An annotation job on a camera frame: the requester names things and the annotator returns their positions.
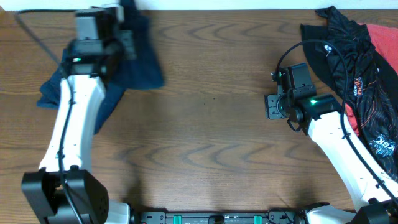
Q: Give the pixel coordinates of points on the folded blue shorts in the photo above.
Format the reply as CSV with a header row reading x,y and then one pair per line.
x,y
50,98

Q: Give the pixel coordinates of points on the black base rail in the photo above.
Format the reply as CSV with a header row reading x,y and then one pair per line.
x,y
217,217

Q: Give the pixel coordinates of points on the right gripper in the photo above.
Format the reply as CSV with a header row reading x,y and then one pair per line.
x,y
271,105

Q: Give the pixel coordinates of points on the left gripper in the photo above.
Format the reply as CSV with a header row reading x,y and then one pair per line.
x,y
128,40

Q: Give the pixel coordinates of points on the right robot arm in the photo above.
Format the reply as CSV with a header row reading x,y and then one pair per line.
x,y
372,191

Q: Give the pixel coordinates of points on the dark navy shorts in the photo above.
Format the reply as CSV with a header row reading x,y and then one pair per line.
x,y
138,69

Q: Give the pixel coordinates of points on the red garment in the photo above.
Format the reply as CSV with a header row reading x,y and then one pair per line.
x,y
385,41

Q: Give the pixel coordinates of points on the black printed t-shirt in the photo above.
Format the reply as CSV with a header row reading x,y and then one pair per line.
x,y
342,56

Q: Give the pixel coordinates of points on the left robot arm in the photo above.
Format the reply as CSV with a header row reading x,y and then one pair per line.
x,y
63,189

